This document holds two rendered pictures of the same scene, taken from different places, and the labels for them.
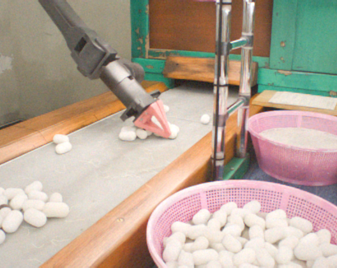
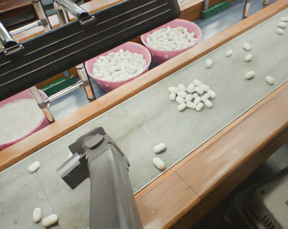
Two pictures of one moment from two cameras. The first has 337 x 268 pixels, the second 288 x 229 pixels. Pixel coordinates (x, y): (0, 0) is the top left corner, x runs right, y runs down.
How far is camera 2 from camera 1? 1.16 m
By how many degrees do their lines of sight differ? 108
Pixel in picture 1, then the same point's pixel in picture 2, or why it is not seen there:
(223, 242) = (124, 69)
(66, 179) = (164, 116)
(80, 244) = (168, 67)
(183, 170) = (112, 94)
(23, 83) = not seen: outside the picture
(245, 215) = (108, 77)
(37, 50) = not seen: outside the picture
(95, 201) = (156, 97)
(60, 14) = (121, 175)
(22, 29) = not seen: outside the picture
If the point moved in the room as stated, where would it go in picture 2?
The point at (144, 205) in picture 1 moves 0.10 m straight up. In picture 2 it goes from (141, 77) to (139, 54)
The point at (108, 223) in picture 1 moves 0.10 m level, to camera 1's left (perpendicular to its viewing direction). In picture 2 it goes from (157, 73) to (182, 78)
